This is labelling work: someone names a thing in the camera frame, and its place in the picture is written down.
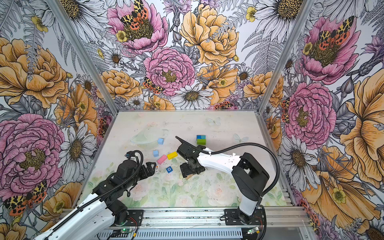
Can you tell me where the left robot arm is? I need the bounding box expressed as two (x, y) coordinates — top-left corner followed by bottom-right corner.
(36, 160), (157, 240)

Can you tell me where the right aluminium corner post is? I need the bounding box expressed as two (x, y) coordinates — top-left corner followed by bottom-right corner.
(257, 0), (315, 115)

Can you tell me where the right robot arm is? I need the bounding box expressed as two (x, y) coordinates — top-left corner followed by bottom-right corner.
(177, 137), (280, 217)

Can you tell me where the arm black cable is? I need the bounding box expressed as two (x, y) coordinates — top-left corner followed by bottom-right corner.
(175, 135), (281, 199)
(43, 149), (145, 240)

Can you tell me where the green rectangular block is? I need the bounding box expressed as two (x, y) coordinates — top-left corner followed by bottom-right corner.
(197, 139), (207, 146)

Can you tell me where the aluminium front rail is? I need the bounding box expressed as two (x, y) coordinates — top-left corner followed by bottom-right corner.
(56, 206), (311, 229)

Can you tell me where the light blue cube far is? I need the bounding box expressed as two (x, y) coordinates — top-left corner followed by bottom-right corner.
(158, 138), (165, 145)

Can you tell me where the white vented cable duct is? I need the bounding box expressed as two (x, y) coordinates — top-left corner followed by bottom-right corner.
(90, 228), (243, 240)

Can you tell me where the light blue cube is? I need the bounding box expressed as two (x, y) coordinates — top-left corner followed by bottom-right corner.
(153, 150), (159, 158)
(158, 138), (165, 145)

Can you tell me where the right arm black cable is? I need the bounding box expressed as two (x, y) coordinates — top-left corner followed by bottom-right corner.
(175, 135), (281, 199)

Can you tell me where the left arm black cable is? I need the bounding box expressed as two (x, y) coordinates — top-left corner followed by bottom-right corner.
(43, 149), (145, 240)

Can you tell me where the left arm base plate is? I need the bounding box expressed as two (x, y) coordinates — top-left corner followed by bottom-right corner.
(110, 209), (144, 227)

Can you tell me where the aluminium corner post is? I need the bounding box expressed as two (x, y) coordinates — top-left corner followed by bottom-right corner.
(47, 1), (119, 117)
(257, 0), (315, 115)

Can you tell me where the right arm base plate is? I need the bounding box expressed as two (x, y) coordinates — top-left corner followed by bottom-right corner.
(220, 208), (266, 226)

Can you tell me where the blue letter G cube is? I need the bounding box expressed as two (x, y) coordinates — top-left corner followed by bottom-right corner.
(166, 166), (173, 173)

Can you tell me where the left aluminium corner post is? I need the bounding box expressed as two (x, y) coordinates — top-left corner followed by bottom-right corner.
(47, 1), (119, 117)

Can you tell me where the yellow rectangular block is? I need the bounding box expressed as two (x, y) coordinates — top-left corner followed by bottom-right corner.
(167, 152), (178, 160)

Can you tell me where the light blue cube near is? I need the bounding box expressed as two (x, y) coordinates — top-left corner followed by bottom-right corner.
(153, 150), (159, 158)

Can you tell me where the pink rectangular block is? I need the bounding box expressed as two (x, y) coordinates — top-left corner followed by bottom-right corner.
(157, 155), (168, 165)

